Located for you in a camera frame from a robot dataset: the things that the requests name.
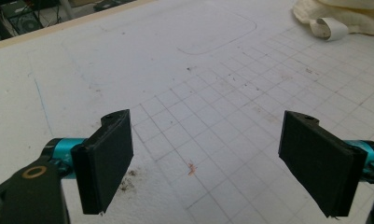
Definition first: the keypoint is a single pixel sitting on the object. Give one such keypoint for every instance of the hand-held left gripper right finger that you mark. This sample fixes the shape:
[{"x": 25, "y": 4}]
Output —
[{"x": 318, "y": 161}]

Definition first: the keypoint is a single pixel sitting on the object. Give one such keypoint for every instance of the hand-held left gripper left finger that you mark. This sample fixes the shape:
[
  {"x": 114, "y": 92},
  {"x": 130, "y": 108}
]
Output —
[{"x": 103, "y": 161}]

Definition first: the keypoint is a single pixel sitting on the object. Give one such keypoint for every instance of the cream patterned cloth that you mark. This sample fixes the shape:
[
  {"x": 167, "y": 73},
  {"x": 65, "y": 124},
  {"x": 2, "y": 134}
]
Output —
[{"x": 355, "y": 15}]

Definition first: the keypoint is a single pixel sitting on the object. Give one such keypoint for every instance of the white grid mat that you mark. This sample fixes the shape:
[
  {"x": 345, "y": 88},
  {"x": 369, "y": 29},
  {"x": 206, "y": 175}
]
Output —
[{"x": 175, "y": 77}]

